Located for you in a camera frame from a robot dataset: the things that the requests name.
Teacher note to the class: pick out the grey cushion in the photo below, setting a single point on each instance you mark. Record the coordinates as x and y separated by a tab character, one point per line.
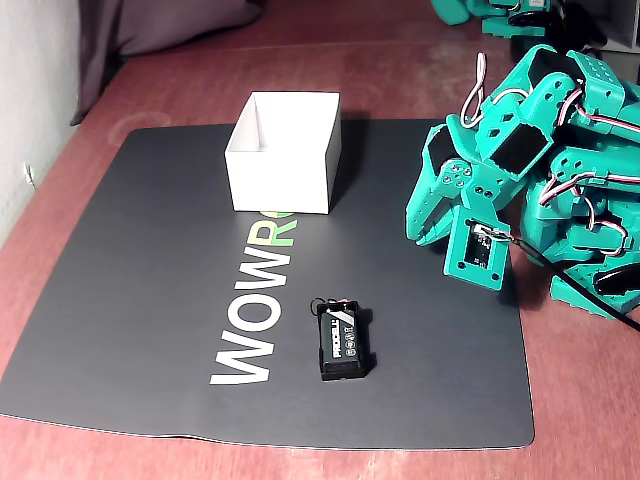
150	25

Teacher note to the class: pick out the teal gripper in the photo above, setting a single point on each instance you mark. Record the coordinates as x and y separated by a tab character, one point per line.
434	189

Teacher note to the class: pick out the small white wall fixture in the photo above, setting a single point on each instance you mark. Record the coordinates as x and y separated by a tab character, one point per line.
29	175

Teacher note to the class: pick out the small black box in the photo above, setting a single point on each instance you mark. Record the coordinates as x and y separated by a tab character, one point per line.
520	50

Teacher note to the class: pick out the small black battery pack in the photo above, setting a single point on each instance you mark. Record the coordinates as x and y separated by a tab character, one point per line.
342	345

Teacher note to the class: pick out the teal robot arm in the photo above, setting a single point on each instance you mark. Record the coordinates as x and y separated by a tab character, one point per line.
600	85
450	10

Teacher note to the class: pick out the dark mat with WOWRO print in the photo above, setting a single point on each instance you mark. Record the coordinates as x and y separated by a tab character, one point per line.
150	300

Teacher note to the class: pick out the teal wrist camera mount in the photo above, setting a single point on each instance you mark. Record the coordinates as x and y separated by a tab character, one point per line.
457	250

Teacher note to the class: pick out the white open cardboard box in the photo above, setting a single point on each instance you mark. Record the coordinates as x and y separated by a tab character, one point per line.
280	175

